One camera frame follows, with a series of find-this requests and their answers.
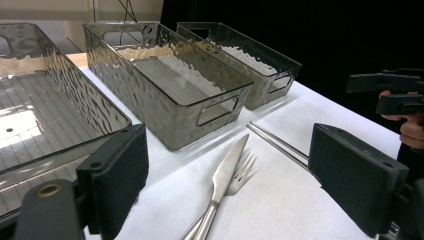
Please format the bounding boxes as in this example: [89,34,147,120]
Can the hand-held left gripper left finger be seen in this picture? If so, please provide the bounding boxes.
[75,123,150,240]

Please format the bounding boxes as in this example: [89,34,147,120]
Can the grey transparent plastic bin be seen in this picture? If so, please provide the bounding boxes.
[0,22,133,221]
[82,21,254,151]
[175,21,303,111]

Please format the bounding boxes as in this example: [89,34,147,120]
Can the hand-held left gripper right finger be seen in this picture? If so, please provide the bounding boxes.
[307,122,410,239]

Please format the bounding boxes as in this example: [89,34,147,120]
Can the metal fork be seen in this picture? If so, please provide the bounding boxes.
[179,151,258,240]

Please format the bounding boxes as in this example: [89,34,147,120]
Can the metal table knife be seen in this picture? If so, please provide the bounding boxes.
[191,133,250,240]

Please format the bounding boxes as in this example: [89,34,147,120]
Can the black hanging cables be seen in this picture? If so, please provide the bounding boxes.
[116,0,139,24]

